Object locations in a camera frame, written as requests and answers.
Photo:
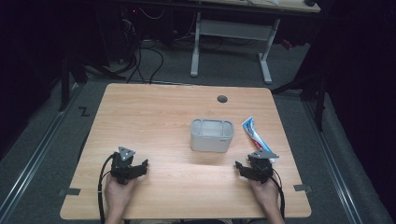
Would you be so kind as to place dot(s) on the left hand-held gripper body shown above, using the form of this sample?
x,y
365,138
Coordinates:
x,y
120,166

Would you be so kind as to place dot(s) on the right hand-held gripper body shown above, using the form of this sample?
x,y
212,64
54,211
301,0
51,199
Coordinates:
x,y
264,168

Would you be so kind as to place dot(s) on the white blue toothpaste tube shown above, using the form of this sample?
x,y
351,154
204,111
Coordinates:
x,y
253,133

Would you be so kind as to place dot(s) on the grey plastic container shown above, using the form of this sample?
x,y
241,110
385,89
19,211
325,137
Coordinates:
x,y
211,137

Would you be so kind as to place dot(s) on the person's right hand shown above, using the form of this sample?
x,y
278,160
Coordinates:
x,y
267,194

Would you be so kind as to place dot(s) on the person's left hand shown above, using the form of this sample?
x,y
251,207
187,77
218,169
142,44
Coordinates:
x,y
116,196

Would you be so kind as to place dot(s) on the black tape strip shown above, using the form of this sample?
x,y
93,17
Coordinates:
x,y
302,188
73,191

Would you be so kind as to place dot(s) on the zigzag black floor tape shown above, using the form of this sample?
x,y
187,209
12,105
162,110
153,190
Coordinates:
x,y
84,111

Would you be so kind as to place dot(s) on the black metal stand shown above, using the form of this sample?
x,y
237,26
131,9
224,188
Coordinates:
x,y
311,90
70,77

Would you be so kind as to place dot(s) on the red object on floor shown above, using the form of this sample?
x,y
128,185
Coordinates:
x,y
287,44

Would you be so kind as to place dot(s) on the desk with white metal legs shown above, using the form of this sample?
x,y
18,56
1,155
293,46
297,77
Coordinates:
x,y
233,29

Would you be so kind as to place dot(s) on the metal floor rail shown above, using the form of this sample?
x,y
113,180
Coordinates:
x,y
31,158
333,168

